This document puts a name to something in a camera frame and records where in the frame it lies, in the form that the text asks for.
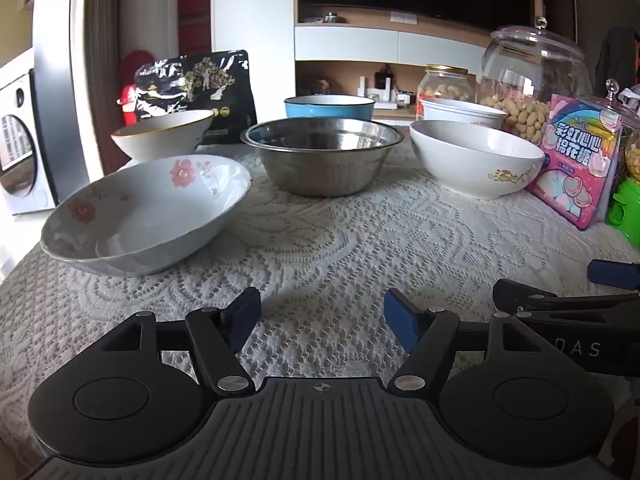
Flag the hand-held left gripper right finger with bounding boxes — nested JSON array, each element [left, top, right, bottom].
[[383, 288, 551, 392]]

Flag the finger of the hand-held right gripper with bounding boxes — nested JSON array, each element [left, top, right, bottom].
[[587, 259, 640, 292], [492, 279, 640, 318]]

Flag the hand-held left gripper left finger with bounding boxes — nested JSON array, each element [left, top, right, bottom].
[[97, 287, 262, 396]]

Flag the white floral shallow bowl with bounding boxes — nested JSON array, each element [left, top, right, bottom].
[[40, 155, 252, 277]]

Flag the white bowl with gold print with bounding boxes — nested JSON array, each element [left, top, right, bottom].
[[409, 120, 546, 201]]

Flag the stainless steel bowl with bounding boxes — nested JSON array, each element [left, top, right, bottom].
[[240, 118, 405, 197]]

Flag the tall white bowl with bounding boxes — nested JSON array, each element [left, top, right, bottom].
[[417, 98, 508, 131]]

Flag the gold-rimmed white bowl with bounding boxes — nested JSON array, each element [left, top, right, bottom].
[[111, 109, 216, 163]]

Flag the blue enamel bowl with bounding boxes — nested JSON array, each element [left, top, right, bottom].
[[284, 95, 376, 122]]

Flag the green plastic object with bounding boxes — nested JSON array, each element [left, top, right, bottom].
[[605, 180, 640, 240]]

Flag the white lace tablecloth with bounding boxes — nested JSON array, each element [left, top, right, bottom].
[[0, 132, 640, 461]]

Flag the pink marshmallow packet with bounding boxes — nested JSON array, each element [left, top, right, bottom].
[[526, 94, 623, 231]]

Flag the small glass lidded jar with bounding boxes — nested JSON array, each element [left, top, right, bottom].
[[592, 79, 640, 186]]

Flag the dark hanging garment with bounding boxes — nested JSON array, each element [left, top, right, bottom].
[[595, 25, 640, 96]]

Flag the large glass peanut jar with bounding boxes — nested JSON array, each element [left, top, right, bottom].
[[475, 16, 593, 146]]

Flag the plastic peanut jar red label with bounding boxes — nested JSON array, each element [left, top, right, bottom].
[[416, 64, 475, 116]]

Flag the white router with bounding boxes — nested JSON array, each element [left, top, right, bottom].
[[360, 76, 418, 109]]

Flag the black snack bag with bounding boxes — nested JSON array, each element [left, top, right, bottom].
[[134, 50, 258, 146]]

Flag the red rounded object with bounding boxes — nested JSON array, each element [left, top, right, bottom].
[[120, 51, 153, 126]]

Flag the white wooden television cabinet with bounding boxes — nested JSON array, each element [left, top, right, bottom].
[[294, 2, 501, 121]]

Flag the beige curtain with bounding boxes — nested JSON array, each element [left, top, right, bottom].
[[82, 0, 121, 171]]

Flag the white washing machine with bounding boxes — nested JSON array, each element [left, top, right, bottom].
[[0, 47, 56, 216]]

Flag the white standing air conditioner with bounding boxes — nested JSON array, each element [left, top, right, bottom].
[[118, 0, 180, 68]]

